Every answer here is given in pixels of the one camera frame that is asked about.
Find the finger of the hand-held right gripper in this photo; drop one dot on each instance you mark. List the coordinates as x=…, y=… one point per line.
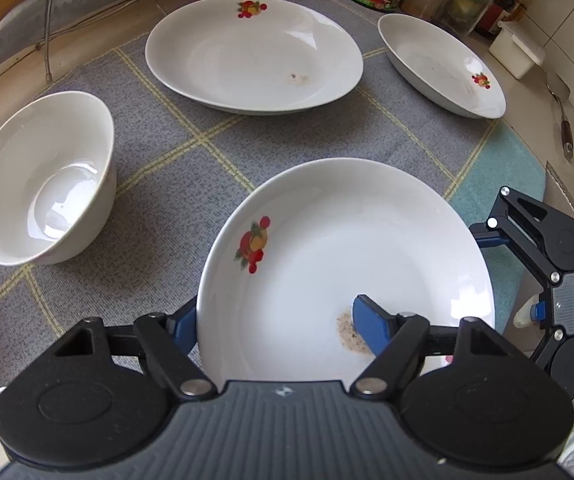
x=487, y=241
x=547, y=310

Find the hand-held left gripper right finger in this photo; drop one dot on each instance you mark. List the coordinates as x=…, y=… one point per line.
x=372, y=322

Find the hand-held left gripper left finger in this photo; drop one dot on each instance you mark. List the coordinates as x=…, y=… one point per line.
x=183, y=327

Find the grey checked cloth mat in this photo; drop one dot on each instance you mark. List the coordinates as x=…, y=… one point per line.
x=167, y=160

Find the white plastic box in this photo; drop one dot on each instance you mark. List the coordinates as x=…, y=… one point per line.
x=514, y=50

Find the large white fruit print plate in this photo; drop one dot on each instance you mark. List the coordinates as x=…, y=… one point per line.
x=247, y=55

